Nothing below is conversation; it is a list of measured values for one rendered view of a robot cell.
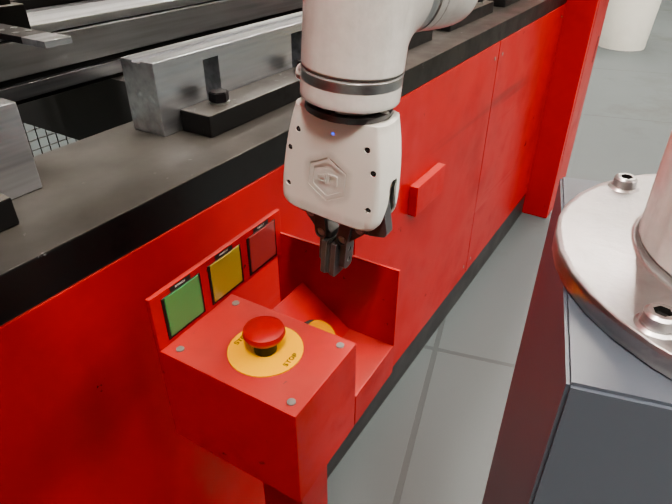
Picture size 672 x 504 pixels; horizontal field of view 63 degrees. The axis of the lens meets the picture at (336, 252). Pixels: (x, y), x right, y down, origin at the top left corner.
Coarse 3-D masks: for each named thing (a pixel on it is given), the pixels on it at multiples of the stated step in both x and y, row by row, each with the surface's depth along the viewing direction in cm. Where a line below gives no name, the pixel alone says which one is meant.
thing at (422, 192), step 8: (432, 168) 126; (440, 168) 126; (424, 176) 122; (432, 176) 123; (440, 176) 127; (416, 184) 119; (424, 184) 120; (432, 184) 124; (440, 184) 129; (416, 192) 118; (424, 192) 121; (432, 192) 126; (440, 192) 131; (416, 200) 119; (424, 200) 123; (432, 200) 128; (408, 208) 121; (416, 208) 120
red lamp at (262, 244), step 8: (272, 224) 63; (256, 232) 60; (264, 232) 62; (272, 232) 63; (256, 240) 61; (264, 240) 62; (272, 240) 64; (256, 248) 61; (264, 248) 63; (272, 248) 64; (256, 256) 62; (264, 256) 63; (272, 256) 64; (256, 264) 62
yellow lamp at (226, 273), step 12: (228, 252) 57; (216, 264) 56; (228, 264) 57; (240, 264) 59; (216, 276) 56; (228, 276) 58; (240, 276) 60; (216, 288) 57; (228, 288) 59; (216, 300) 57
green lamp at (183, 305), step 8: (192, 280) 53; (184, 288) 52; (192, 288) 53; (168, 296) 51; (176, 296) 52; (184, 296) 53; (192, 296) 54; (200, 296) 55; (168, 304) 51; (176, 304) 52; (184, 304) 53; (192, 304) 54; (200, 304) 55; (168, 312) 51; (176, 312) 52; (184, 312) 53; (192, 312) 54; (200, 312) 56; (168, 320) 52; (176, 320) 53; (184, 320) 54; (176, 328) 53
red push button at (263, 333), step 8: (256, 320) 52; (264, 320) 52; (272, 320) 52; (280, 320) 52; (248, 328) 51; (256, 328) 51; (264, 328) 51; (272, 328) 51; (280, 328) 51; (248, 336) 50; (256, 336) 50; (264, 336) 50; (272, 336) 50; (280, 336) 50; (256, 344) 50; (264, 344) 50; (272, 344) 50; (256, 352) 52; (264, 352) 51; (272, 352) 52
